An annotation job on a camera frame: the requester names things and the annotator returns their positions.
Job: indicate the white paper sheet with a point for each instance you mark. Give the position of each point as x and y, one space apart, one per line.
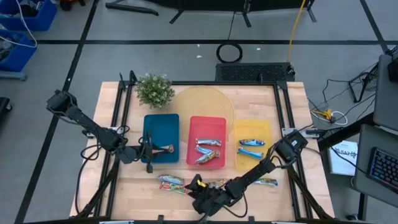
342 161

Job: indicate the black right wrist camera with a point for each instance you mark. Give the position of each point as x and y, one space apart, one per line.
213 197

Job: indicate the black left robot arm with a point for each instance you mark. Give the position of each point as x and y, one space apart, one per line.
84 119

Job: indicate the black desk beam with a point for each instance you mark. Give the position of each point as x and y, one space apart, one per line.
348 132

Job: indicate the blue storage crate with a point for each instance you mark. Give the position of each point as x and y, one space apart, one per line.
43 18
21 56

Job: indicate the green potted plant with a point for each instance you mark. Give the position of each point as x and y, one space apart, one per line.
154 91

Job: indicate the black perforated computer case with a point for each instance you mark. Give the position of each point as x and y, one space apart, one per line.
255 72

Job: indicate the yellow power plug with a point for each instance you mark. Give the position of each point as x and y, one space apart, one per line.
323 114

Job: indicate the yellow translucent plastic bin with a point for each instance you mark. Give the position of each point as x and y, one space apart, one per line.
253 129

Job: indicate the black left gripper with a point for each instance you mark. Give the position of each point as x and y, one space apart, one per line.
146 150

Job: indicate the red chocolate chip granola bar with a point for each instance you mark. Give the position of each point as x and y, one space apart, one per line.
168 149
172 187
171 179

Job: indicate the blue plastic bin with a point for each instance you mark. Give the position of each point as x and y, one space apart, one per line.
161 130

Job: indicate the black floor bar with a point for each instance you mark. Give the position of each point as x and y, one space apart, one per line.
130 8

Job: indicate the blue white granola bar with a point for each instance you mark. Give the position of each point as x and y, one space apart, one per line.
252 142
265 182
250 153

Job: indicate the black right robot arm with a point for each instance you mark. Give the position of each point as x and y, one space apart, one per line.
258 169

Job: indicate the pink translucent plastic bin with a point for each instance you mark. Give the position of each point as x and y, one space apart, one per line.
206 127

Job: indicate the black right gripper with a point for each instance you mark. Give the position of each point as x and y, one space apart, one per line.
214 205

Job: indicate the backlit computer keyboard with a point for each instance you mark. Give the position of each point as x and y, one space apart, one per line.
384 169

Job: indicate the grey desk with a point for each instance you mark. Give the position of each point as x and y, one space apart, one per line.
363 174

